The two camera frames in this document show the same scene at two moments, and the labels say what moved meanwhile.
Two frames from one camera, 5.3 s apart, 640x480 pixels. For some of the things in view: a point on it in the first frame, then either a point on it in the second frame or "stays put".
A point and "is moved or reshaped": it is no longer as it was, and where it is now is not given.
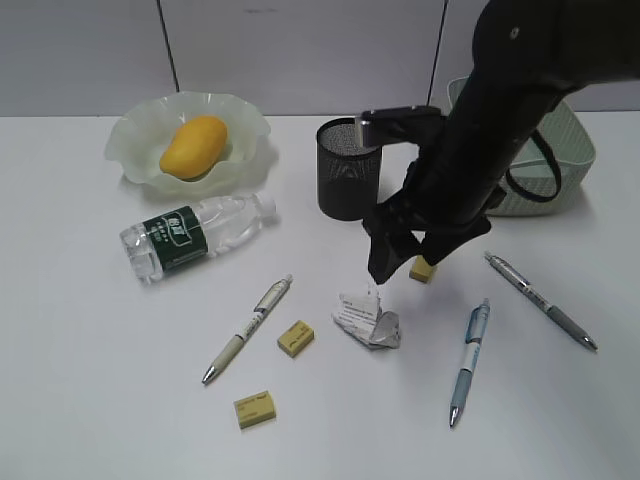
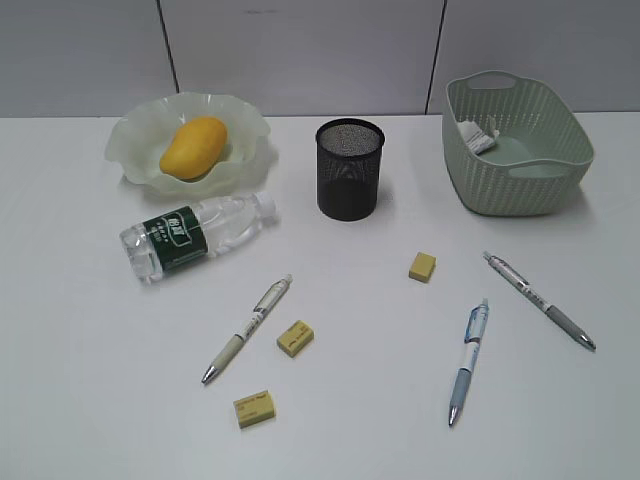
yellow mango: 195,147 stays put
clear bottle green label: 192,234 stays put
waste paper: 363,318 is moved or reshaped
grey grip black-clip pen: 522,281 stays put
